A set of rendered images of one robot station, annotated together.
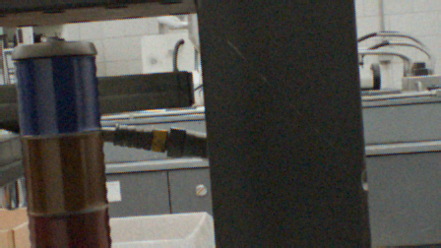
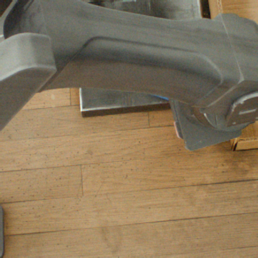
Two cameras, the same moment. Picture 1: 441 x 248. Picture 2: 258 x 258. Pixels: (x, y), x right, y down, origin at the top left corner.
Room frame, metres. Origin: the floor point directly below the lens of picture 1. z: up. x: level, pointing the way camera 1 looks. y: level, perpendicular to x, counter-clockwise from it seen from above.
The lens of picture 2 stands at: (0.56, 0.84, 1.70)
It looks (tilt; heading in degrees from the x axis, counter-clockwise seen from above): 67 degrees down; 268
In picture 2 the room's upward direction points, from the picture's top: 4 degrees counter-clockwise
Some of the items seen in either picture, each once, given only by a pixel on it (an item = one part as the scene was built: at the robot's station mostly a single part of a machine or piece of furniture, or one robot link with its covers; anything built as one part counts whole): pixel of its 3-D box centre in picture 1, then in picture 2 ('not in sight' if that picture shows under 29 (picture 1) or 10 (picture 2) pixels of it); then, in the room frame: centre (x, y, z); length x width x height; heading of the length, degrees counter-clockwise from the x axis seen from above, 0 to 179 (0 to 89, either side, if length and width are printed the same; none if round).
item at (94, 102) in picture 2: not in sight; (142, 53); (0.52, 0.40, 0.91); 0.17 x 0.16 x 0.02; 179
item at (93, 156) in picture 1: (65, 170); not in sight; (0.39, 0.07, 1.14); 0.04 x 0.04 x 0.03
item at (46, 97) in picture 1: (58, 95); not in sight; (0.39, 0.07, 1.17); 0.04 x 0.04 x 0.03
